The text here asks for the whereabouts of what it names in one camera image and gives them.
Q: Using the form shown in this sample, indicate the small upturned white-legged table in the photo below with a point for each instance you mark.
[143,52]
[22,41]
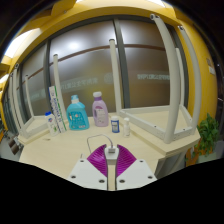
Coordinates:
[26,128]

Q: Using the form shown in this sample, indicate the white charger block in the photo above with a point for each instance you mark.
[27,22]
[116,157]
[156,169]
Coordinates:
[111,155]

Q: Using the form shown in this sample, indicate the large upturned white-legged table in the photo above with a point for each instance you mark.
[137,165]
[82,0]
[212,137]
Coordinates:
[173,83]

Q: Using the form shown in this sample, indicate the white wall switch plate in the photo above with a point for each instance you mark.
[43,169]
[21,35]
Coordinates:
[211,68]

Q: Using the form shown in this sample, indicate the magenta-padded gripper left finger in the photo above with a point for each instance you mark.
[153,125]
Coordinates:
[87,175]

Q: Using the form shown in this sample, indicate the blue detergent bottle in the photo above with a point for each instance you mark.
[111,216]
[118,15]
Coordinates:
[78,118]

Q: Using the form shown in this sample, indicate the brown chair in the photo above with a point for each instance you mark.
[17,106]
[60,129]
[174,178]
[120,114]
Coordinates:
[15,146]

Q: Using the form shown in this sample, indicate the slim white bottle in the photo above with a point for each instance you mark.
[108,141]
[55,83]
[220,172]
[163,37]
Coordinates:
[126,128]

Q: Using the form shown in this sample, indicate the small jar blue label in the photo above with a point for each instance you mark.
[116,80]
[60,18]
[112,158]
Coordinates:
[115,125]

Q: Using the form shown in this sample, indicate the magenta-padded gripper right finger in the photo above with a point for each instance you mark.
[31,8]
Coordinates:
[136,173]

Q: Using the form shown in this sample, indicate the potted green plant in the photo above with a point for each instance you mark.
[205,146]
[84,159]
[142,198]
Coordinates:
[208,133]

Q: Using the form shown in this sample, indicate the purple detergent bottle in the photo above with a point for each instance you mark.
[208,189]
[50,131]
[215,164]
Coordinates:
[100,113]

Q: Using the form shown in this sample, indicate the tall white toothpaste box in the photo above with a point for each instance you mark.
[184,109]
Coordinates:
[58,110]

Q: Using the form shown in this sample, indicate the small white bottle blue label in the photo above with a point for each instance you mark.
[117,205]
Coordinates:
[52,125]

